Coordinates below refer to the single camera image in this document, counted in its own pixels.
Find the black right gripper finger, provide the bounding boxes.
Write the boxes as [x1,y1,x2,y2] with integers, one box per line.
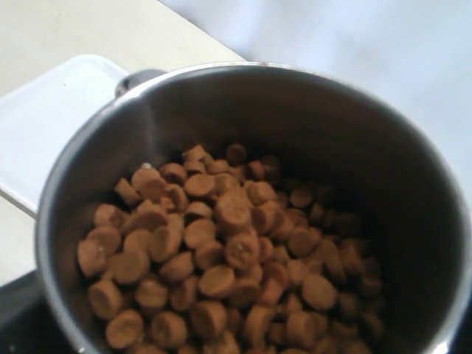
[1,271,77,354]

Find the brown kibble pellets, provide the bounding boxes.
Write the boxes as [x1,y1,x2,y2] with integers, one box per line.
[77,143,385,353]

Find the steel mug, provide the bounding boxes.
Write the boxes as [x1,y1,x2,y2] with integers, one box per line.
[35,62,471,353]

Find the white plastic tray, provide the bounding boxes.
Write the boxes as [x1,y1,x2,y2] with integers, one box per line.
[1,55,128,215]

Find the white curtain backdrop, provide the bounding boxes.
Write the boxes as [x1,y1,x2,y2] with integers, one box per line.
[158,0,472,122]

